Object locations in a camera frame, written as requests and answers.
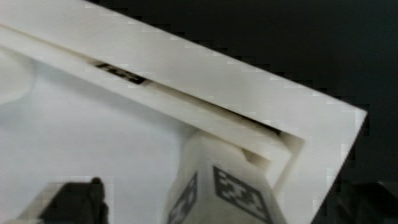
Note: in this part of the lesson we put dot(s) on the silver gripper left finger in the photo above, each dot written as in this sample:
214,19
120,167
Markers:
78,206

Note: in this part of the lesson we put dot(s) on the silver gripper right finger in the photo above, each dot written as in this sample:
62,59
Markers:
367,203

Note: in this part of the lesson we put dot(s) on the white table leg with tag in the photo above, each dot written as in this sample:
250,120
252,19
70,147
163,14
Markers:
222,193

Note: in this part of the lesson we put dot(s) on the white square table top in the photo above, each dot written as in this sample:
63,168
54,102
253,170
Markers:
102,126

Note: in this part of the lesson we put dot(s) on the white front fence wall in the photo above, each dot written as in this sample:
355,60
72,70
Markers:
312,119

